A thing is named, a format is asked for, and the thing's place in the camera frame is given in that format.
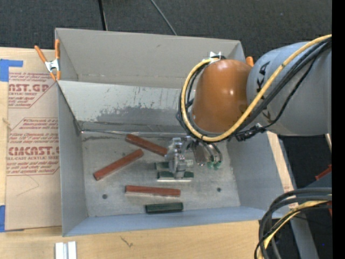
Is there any dark green flat block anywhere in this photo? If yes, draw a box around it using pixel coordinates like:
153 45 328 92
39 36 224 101
144 202 184 215
154 161 195 171
156 171 195 179

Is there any grey metal bin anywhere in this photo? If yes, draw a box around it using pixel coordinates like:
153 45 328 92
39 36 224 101
54 28 284 237

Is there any brown cardboard board red print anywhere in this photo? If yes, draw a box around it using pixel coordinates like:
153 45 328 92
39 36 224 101
0 46 63 231

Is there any red-brown flat block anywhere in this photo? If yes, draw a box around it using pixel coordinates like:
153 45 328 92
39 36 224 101
125 185 182 198
125 133 169 157
93 148 144 181

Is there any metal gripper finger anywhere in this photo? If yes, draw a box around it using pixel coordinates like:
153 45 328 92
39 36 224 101
169 155 189 179
164 137 185 161

